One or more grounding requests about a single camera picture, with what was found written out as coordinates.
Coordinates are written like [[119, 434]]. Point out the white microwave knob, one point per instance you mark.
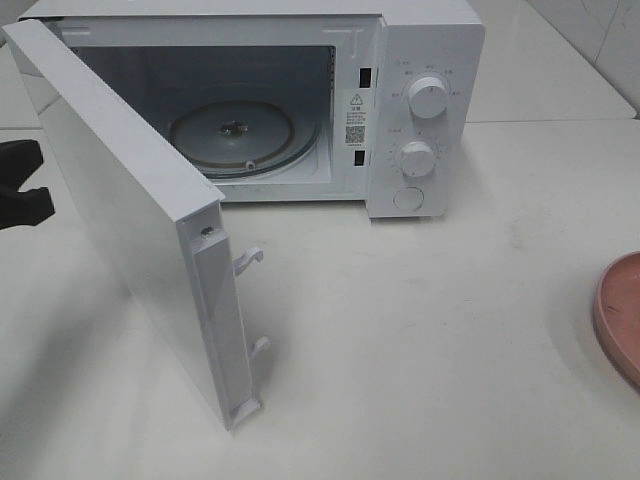
[[427, 97], [417, 159]]

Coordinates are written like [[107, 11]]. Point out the pink plate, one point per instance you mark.
[[616, 315]]

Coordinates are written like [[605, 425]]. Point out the glass microwave turntable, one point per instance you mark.
[[243, 138]]

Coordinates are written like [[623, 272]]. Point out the white round door button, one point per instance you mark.
[[409, 199]]

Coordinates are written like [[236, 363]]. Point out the white microwave door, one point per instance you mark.
[[153, 216]]

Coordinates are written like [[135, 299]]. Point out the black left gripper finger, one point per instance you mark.
[[19, 160], [29, 208]]

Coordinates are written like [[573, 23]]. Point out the white microwave oven body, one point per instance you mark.
[[350, 63]]

